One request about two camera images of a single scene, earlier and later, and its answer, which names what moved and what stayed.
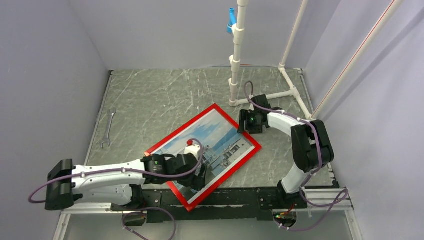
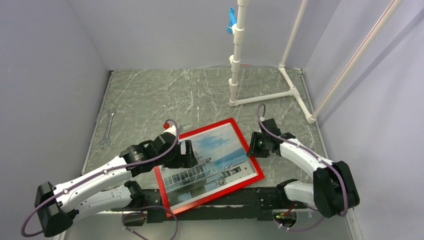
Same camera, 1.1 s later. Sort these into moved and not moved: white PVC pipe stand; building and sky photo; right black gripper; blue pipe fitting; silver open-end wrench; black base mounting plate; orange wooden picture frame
Moved: right black gripper; orange wooden picture frame; building and sky photo
Not moved: black base mounting plate; silver open-end wrench; white PVC pipe stand; blue pipe fitting
